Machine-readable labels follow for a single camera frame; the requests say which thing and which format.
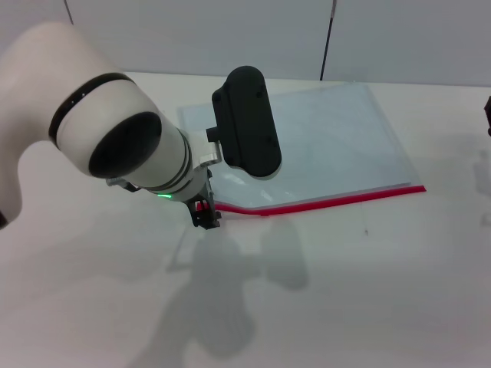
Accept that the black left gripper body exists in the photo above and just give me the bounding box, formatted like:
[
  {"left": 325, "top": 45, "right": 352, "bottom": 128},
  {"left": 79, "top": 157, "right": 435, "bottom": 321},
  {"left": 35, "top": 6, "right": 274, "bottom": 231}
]
[{"left": 185, "top": 167, "right": 216, "bottom": 211}]

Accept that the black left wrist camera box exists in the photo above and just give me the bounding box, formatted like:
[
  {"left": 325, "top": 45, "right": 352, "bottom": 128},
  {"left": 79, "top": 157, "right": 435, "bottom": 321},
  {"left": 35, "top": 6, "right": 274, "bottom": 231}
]
[{"left": 210, "top": 65, "right": 283, "bottom": 179}]

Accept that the silver left arm cable connector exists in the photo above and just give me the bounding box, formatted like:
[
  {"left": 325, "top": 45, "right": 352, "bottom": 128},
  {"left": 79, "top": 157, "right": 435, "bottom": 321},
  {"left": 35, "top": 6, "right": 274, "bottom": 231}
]
[{"left": 107, "top": 176, "right": 141, "bottom": 193}]

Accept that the thin black rod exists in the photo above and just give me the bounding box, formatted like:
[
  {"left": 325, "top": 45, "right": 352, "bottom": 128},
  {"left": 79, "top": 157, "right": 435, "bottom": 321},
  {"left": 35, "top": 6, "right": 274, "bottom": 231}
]
[{"left": 319, "top": 0, "right": 338, "bottom": 82}]

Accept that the transparent document bag red zipper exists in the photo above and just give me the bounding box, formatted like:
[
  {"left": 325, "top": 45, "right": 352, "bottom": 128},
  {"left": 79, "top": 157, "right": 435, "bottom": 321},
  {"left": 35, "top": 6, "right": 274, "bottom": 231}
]
[{"left": 176, "top": 80, "right": 427, "bottom": 218}]

